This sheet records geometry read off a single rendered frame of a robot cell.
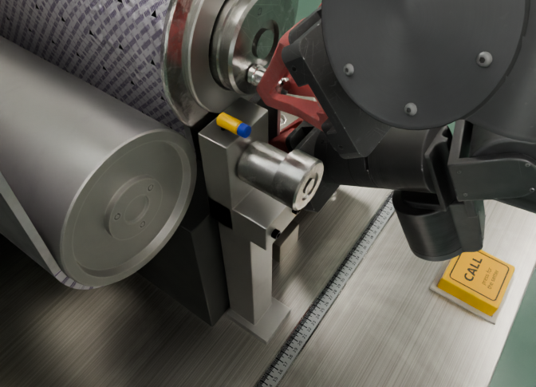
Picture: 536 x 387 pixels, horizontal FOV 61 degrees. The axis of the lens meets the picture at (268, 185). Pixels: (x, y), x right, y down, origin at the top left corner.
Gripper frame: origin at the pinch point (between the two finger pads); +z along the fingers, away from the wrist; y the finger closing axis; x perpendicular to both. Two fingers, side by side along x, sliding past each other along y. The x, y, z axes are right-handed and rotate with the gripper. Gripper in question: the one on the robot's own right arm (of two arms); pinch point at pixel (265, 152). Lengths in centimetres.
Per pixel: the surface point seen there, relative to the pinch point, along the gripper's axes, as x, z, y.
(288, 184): 5.7, -14.7, -11.1
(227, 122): 11.5, -13.5, -12.3
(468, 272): -24.4, -14.1, 9.1
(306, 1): -37, 152, 202
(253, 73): 12.6, -12.8, -8.1
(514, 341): -118, 7, 62
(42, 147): 15.0, -6.4, -20.2
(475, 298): -25.7, -15.7, 6.5
